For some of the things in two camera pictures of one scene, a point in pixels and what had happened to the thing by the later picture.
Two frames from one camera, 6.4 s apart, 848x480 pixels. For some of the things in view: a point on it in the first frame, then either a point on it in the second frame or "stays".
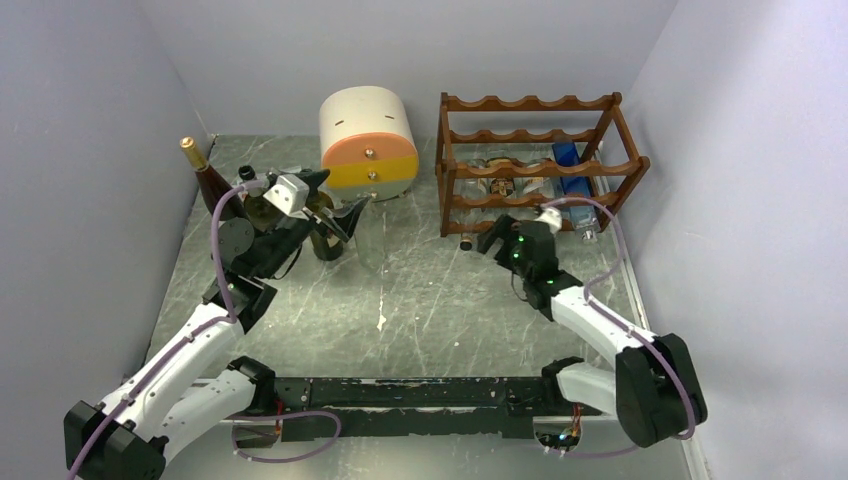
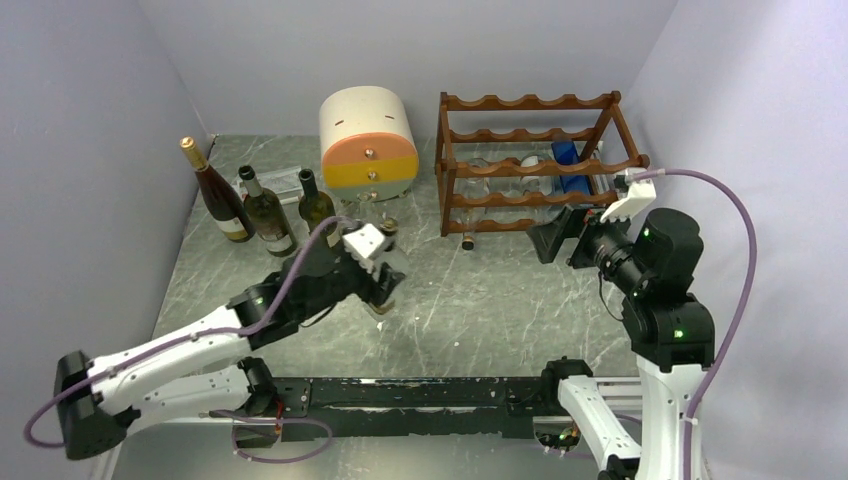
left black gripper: (342, 220) → (377, 289)
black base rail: (353, 408) stays
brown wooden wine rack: (574, 159) stays
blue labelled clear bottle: (585, 219) stays
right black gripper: (505, 228) → (547, 238)
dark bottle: (503, 186) → (390, 278)
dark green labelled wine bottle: (257, 211) stays
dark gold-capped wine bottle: (232, 206) stays
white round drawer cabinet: (368, 142) stays
